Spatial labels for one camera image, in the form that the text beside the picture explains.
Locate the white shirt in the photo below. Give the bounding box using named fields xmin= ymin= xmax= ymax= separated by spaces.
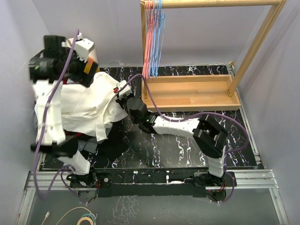
xmin=42 ymin=72 xmax=128 ymax=145

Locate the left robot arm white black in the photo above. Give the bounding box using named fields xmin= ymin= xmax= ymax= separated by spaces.
xmin=28 ymin=32 xmax=98 ymax=187

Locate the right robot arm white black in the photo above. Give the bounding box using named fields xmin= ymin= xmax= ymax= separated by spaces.
xmin=116 ymin=93 xmax=227 ymax=186

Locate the red black plaid shirt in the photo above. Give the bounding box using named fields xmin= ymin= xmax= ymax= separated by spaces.
xmin=63 ymin=78 xmax=82 ymax=137

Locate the black garment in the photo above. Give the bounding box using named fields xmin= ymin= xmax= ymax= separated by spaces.
xmin=93 ymin=120 xmax=128 ymax=168

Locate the blue hangers bundle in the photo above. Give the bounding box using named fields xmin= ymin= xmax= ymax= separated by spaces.
xmin=149 ymin=0 xmax=165 ymax=79

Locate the wooden clothes rack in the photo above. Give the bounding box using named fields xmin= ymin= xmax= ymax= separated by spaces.
xmin=142 ymin=0 xmax=286 ymax=112

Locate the pink hangers bundle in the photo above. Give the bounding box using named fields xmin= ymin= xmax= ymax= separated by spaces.
xmin=142 ymin=0 xmax=158 ymax=80

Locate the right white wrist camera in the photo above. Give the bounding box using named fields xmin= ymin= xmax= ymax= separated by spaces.
xmin=113 ymin=80 xmax=132 ymax=99

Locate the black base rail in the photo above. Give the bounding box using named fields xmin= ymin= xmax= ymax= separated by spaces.
xmin=66 ymin=168 xmax=237 ymax=201

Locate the coiled cream cable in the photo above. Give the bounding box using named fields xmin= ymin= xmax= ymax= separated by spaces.
xmin=44 ymin=207 xmax=98 ymax=225

